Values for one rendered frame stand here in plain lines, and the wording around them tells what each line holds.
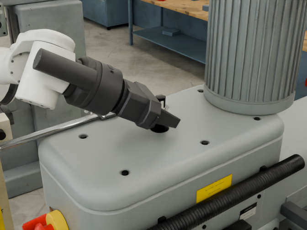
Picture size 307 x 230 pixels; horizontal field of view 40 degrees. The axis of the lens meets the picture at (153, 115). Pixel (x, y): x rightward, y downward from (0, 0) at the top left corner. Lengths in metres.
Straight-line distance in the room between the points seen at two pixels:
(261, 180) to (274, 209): 0.22
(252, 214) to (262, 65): 0.33
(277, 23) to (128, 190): 0.41
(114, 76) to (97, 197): 0.20
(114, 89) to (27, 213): 3.01
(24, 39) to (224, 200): 0.45
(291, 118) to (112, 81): 0.62
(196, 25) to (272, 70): 6.29
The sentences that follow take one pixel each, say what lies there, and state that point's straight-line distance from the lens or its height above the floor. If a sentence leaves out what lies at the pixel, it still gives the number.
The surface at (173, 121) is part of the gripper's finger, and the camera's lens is 0.79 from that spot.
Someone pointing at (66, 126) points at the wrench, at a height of 1.90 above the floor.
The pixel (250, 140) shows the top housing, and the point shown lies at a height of 1.88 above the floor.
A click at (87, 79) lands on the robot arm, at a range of 0.67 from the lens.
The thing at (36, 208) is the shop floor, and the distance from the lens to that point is 3.70.
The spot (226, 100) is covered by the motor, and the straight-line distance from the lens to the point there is 0.89.
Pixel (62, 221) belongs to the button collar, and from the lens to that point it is 0.78.
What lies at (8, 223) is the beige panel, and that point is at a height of 0.37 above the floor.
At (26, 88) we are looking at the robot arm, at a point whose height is 2.03.
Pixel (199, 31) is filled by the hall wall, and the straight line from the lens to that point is 7.10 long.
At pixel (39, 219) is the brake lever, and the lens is 0.91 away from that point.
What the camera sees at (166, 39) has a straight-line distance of 6.96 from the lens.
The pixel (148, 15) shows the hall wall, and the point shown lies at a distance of 8.19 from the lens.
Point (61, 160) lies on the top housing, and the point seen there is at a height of 1.89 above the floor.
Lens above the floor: 2.29
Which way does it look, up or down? 27 degrees down
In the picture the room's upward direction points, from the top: straight up
